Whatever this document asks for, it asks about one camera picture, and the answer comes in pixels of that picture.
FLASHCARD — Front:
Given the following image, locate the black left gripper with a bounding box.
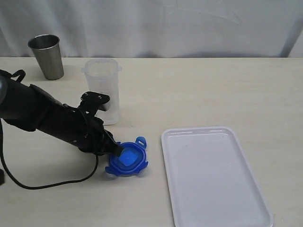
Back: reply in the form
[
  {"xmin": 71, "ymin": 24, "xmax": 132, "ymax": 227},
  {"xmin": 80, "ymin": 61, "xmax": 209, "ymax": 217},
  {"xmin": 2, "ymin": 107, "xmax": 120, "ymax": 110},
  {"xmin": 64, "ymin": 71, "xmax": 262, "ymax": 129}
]
[{"xmin": 37, "ymin": 105, "xmax": 123, "ymax": 156}]

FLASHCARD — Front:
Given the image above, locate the blue plastic locking lid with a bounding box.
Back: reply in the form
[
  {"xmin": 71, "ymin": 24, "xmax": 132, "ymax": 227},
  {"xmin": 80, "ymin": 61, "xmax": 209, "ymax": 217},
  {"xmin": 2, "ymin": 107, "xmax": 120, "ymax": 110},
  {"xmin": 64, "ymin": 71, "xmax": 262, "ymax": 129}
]
[{"xmin": 105, "ymin": 137, "xmax": 148, "ymax": 177}]

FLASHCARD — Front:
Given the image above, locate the clear tall plastic container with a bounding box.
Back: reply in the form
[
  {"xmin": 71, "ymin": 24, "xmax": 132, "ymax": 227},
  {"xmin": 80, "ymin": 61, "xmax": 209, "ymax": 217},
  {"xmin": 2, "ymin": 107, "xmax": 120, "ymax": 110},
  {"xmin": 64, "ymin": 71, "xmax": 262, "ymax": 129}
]
[{"xmin": 81, "ymin": 58, "xmax": 122, "ymax": 125}]

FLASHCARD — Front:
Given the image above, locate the stainless steel cup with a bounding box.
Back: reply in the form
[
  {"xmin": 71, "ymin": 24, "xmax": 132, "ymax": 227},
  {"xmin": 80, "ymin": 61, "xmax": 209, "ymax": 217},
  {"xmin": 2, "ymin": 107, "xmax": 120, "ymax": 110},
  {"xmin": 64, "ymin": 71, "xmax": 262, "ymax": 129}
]
[{"xmin": 27, "ymin": 34, "xmax": 64, "ymax": 80}]

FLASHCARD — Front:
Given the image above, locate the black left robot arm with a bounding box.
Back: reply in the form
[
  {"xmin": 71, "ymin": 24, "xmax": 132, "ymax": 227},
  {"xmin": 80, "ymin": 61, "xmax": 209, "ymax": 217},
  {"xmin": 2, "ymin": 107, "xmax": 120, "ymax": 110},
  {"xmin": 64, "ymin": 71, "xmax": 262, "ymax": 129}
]
[{"xmin": 0, "ymin": 70, "xmax": 123, "ymax": 156}]

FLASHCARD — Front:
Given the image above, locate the white rectangular plastic tray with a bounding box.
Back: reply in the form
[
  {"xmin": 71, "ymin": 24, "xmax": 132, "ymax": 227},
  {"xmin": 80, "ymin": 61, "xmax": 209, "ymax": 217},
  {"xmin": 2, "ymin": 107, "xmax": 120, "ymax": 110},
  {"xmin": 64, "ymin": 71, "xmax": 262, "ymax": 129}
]
[{"xmin": 161, "ymin": 126, "xmax": 274, "ymax": 227}]

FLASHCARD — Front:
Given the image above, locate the black object at table edge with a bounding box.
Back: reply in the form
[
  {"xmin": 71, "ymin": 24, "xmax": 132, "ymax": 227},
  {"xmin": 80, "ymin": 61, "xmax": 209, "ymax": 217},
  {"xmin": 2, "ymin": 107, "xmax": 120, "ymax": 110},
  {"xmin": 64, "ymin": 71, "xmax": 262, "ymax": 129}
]
[{"xmin": 0, "ymin": 169, "xmax": 5, "ymax": 185}]

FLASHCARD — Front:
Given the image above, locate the white backdrop curtain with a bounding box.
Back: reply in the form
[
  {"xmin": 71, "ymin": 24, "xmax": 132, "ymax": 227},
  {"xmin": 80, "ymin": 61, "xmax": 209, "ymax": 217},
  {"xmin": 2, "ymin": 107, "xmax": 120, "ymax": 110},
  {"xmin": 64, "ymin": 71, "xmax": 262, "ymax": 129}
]
[{"xmin": 0, "ymin": 0, "xmax": 303, "ymax": 58}]

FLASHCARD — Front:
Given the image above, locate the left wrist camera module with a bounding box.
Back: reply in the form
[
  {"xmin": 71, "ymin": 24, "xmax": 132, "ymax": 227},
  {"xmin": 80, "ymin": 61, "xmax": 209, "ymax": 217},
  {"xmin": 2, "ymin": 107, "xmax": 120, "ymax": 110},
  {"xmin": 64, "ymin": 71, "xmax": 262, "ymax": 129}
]
[{"xmin": 78, "ymin": 91, "xmax": 110, "ymax": 116}]

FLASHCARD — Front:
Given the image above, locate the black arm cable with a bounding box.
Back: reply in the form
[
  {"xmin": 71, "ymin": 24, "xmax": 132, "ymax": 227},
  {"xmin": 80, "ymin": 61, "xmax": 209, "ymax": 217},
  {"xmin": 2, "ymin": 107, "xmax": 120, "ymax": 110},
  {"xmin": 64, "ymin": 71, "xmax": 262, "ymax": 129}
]
[{"xmin": 0, "ymin": 118, "xmax": 99, "ymax": 190}]

